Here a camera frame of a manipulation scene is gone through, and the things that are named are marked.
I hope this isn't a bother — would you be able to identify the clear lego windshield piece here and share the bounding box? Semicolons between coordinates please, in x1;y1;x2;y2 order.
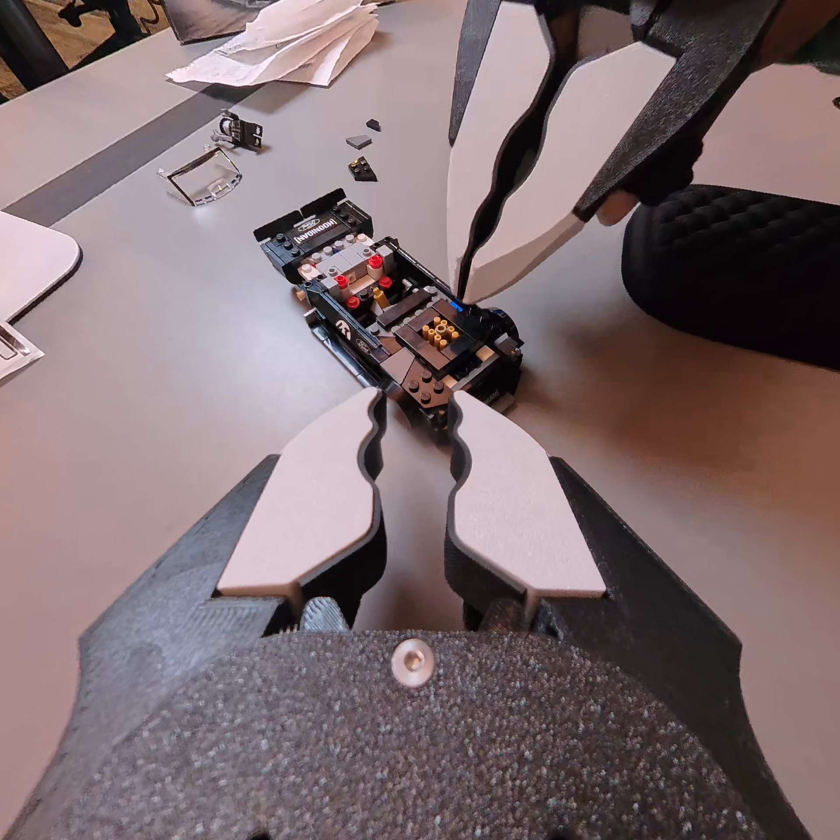
158;145;245;208

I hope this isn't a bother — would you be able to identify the crumpled white paper bag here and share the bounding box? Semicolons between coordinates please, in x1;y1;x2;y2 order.
167;0;383;90

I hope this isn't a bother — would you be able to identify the black office chair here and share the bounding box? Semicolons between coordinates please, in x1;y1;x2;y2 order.
0;0;148;95

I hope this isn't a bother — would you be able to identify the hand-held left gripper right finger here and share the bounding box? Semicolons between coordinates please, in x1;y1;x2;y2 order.
444;390;610;620

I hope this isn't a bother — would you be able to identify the lego sticker sheet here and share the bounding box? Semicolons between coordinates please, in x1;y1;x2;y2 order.
0;319;46;385

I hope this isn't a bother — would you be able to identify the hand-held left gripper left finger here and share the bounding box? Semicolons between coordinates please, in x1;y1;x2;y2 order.
214;388;391;618

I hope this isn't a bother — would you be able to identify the lego set box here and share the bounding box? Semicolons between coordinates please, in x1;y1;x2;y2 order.
163;0;283;43

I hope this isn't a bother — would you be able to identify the small black lego assembly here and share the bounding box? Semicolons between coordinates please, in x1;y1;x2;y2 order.
213;112;265;151

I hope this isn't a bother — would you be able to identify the lego car model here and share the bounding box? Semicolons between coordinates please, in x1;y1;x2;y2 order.
256;188;525;418

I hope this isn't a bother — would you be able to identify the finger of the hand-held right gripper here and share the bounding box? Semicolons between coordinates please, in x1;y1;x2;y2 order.
445;4;559;287
460;40;678;303

